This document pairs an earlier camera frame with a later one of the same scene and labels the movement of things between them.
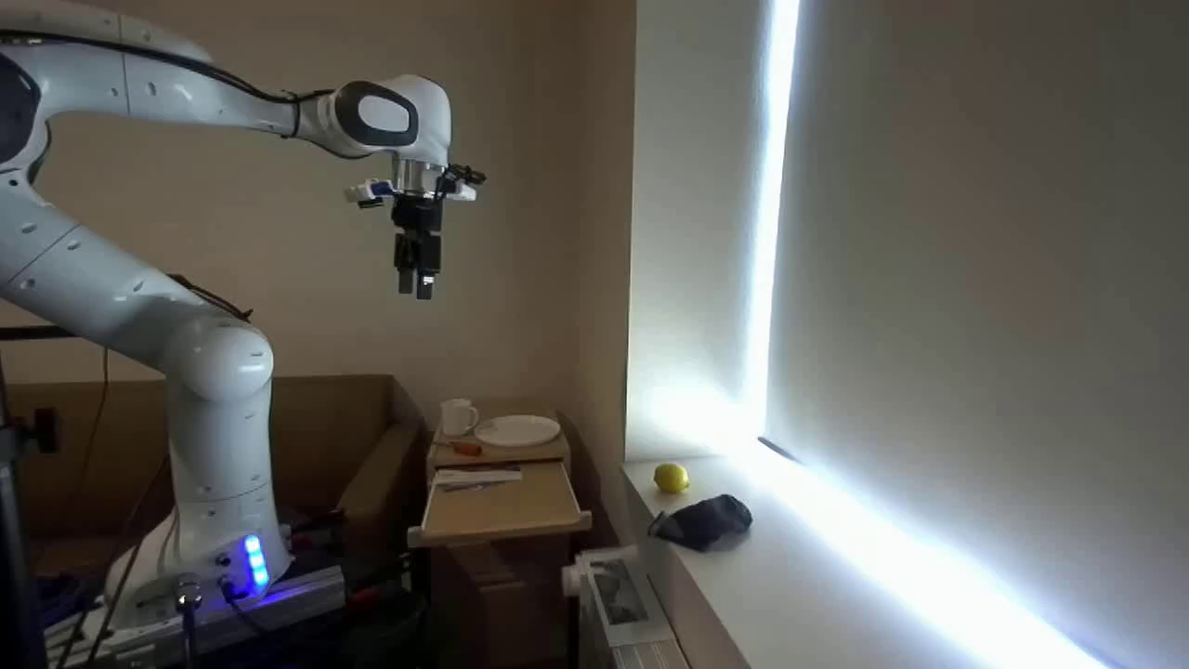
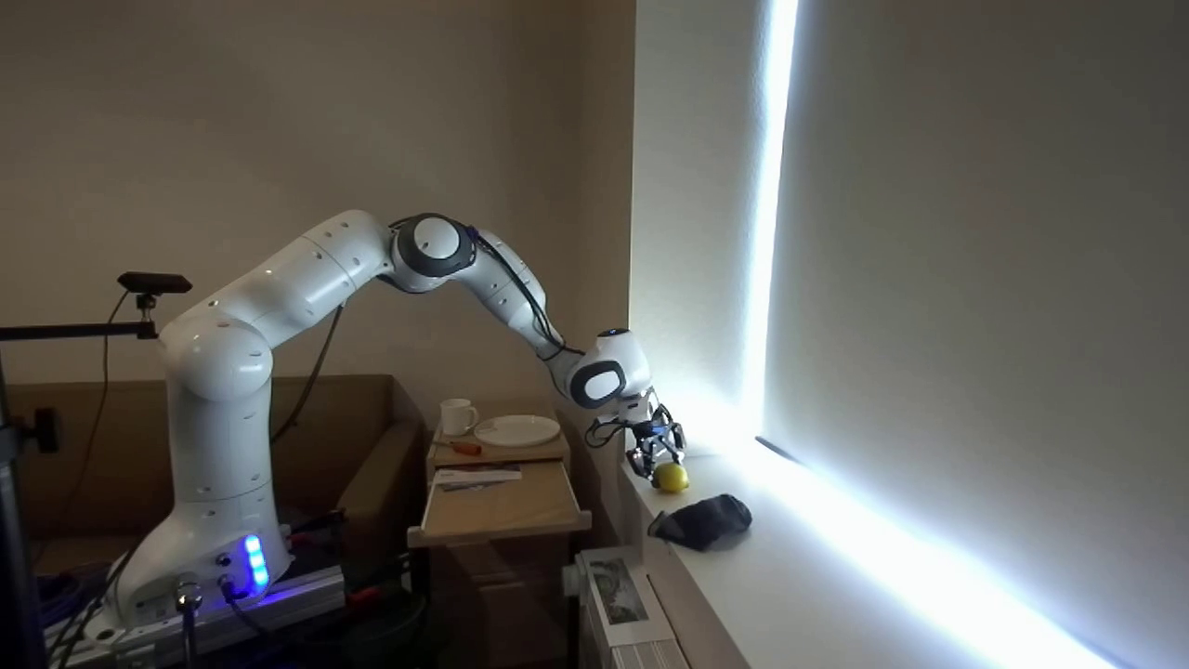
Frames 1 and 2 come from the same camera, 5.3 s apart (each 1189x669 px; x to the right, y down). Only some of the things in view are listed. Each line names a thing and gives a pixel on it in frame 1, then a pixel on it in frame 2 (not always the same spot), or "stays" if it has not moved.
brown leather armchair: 94,469 stays
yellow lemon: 671,477 stays
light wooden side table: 500,529 stays
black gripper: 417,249 → 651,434
